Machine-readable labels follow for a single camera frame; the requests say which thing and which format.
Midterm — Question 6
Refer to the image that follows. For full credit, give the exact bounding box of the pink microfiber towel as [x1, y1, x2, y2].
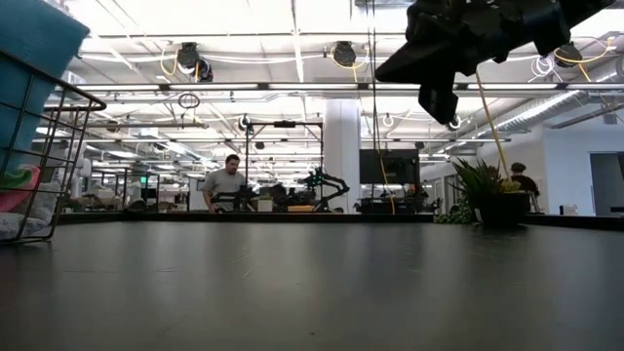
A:
[0, 165, 43, 214]

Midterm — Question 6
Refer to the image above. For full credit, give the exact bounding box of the bronze wire basket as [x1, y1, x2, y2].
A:
[0, 48, 108, 245]

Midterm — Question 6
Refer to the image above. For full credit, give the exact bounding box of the person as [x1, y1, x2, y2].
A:
[201, 153, 248, 214]
[509, 162, 542, 214]

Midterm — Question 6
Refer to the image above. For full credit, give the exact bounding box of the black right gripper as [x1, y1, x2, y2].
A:
[373, 0, 572, 126]

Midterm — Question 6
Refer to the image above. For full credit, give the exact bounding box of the green microfiber towel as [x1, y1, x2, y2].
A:
[0, 168, 33, 190]

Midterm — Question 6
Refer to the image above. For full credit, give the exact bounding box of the black ceiling cable reel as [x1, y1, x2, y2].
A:
[331, 41, 358, 68]
[175, 42, 215, 83]
[555, 42, 584, 68]

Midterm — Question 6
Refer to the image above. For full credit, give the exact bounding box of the black monitor screen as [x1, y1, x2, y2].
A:
[359, 149, 421, 185]

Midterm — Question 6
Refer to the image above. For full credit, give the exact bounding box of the yellow cable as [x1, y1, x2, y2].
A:
[475, 70, 514, 182]

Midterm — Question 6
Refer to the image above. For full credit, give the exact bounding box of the black metal frame rig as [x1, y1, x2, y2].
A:
[245, 120, 326, 196]

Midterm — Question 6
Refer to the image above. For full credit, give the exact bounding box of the blue microfiber towel white tag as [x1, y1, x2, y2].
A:
[0, 0, 92, 175]

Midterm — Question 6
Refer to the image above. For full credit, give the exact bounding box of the small potted succulent plant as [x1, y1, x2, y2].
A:
[433, 158, 531, 228]

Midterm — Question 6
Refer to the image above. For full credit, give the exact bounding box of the long black cable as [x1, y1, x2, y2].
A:
[364, 0, 397, 215]

